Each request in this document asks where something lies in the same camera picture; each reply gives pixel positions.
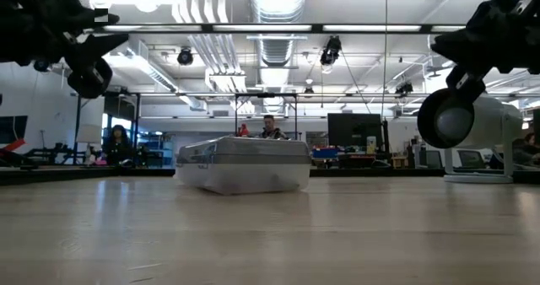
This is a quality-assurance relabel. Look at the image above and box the person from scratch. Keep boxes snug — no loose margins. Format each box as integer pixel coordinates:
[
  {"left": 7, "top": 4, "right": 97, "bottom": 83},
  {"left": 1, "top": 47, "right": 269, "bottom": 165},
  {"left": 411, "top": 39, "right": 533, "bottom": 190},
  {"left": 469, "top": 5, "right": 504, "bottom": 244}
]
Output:
[
  {"left": 511, "top": 132, "right": 540, "bottom": 167},
  {"left": 102, "top": 124, "right": 135, "bottom": 167},
  {"left": 258, "top": 114, "right": 289, "bottom": 141}
]

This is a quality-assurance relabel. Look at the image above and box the clear plastic supply box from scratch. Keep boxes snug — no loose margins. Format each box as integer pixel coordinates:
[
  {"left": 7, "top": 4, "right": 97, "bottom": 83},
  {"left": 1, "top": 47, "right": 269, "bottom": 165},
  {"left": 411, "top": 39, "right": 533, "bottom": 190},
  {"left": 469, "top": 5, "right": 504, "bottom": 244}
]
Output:
[{"left": 174, "top": 161, "right": 312, "bottom": 196}]

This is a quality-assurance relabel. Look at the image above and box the silver ventilation duct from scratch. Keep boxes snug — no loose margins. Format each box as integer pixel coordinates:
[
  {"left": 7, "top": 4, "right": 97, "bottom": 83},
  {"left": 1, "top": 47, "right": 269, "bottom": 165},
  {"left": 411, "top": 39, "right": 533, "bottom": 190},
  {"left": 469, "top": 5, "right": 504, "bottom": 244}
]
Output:
[{"left": 248, "top": 0, "right": 310, "bottom": 67}]

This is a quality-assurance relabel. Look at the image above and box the open laptop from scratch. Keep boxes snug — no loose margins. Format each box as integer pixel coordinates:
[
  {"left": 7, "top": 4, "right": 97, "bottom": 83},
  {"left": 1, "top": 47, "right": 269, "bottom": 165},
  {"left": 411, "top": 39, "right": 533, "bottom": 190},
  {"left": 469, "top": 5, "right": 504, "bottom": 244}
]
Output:
[{"left": 456, "top": 148, "right": 487, "bottom": 170}]

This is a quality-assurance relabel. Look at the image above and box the black overhead camera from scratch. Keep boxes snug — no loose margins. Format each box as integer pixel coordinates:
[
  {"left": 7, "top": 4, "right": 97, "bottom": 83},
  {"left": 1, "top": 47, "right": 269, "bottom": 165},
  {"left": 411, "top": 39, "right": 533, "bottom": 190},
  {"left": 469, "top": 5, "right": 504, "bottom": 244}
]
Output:
[{"left": 319, "top": 35, "right": 343, "bottom": 67}]

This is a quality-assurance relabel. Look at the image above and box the thin hanging cable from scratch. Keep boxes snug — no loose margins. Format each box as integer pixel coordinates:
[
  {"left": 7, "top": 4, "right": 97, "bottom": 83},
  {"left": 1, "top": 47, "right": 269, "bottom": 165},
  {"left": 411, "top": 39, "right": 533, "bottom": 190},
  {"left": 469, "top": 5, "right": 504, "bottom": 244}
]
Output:
[{"left": 381, "top": 0, "right": 390, "bottom": 121}]

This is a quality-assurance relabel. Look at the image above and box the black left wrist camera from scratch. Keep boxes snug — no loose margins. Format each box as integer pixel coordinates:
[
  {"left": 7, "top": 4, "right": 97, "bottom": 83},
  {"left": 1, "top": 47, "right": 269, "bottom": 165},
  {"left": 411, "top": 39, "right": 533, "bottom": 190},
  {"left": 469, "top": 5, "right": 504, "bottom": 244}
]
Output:
[{"left": 66, "top": 56, "right": 115, "bottom": 100}]

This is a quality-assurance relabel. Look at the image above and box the blue bin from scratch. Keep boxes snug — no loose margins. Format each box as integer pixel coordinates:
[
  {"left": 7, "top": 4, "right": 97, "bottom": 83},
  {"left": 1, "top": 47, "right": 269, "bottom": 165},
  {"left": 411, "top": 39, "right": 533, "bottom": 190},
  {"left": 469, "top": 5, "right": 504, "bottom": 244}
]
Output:
[{"left": 311, "top": 147, "right": 339, "bottom": 160}]

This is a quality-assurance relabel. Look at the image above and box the black round spotlight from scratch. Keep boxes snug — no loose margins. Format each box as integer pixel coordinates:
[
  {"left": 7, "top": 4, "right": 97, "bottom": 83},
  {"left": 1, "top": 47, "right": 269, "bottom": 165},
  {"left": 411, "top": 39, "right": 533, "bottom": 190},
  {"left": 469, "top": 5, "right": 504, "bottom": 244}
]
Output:
[{"left": 176, "top": 47, "right": 195, "bottom": 67}]

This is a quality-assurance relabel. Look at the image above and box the black background rig frame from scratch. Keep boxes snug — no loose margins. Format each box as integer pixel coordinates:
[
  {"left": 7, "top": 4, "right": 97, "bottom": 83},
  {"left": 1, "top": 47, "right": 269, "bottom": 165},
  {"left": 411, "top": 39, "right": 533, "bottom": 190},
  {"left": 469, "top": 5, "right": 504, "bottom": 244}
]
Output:
[{"left": 233, "top": 92, "right": 300, "bottom": 141}]

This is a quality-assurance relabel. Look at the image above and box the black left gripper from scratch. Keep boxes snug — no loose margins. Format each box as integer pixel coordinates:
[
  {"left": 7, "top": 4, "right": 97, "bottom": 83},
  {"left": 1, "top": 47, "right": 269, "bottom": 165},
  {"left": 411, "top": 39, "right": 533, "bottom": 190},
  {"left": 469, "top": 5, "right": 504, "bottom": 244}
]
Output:
[{"left": 0, "top": 0, "right": 130, "bottom": 67}]

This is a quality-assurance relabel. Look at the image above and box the dark wall screen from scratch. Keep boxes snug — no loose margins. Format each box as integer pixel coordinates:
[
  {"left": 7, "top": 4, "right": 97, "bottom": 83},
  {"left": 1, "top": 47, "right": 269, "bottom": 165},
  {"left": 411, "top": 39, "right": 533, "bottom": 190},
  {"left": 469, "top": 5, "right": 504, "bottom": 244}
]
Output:
[{"left": 0, "top": 115, "right": 29, "bottom": 145}]

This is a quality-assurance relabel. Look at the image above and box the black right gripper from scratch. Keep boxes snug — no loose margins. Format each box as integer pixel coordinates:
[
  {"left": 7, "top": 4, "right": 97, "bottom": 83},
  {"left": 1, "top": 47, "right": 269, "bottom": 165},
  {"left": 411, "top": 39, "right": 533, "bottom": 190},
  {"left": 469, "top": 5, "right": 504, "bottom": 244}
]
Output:
[{"left": 430, "top": 0, "right": 540, "bottom": 75}]

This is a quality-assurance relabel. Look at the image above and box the black overhead beam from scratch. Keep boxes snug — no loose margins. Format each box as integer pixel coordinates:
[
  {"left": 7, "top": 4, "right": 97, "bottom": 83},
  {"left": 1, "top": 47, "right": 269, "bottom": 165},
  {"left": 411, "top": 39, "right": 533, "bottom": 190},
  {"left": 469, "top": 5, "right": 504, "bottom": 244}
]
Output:
[{"left": 90, "top": 22, "right": 467, "bottom": 35}]

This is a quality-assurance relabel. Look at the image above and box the black monitor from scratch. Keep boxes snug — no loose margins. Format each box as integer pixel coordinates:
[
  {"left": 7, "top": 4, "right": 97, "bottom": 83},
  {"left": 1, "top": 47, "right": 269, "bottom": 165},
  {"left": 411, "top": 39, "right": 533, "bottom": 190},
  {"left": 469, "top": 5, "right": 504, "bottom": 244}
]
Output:
[{"left": 327, "top": 112, "right": 384, "bottom": 149}]

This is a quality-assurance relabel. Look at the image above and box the red bar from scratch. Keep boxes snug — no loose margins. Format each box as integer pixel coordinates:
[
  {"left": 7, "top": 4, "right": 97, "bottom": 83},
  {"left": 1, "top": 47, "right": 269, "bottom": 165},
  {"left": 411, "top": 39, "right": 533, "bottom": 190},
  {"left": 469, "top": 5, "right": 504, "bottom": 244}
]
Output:
[{"left": 0, "top": 137, "right": 27, "bottom": 156}]

